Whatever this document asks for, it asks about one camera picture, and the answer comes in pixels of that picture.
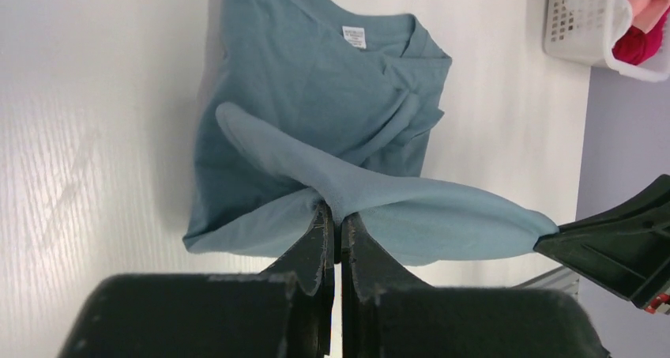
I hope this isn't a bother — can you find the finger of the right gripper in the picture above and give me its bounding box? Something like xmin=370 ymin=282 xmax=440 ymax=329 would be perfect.
xmin=534 ymin=175 xmax=669 ymax=309

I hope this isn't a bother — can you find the white plastic laundry basket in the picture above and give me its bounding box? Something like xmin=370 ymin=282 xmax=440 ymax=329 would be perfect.
xmin=543 ymin=0 xmax=669 ymax=82

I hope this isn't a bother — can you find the blue-grey t shirt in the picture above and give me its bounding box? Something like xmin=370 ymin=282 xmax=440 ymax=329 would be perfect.
xmin=183 ymin=0 xmax=559 ymax=266

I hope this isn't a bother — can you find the red t shirt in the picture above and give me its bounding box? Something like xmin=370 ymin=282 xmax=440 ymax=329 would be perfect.
xmin=612 ymin=11 xmax=669 ymax=66

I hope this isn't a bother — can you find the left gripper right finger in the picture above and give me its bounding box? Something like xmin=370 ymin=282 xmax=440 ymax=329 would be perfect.
xmin=340 ymin=213 xmax=430 ymax=357

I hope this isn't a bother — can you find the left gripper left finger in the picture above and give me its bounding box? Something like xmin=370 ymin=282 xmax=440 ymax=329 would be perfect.
xmin=264 ymin=202 xmax=335 ymax=357

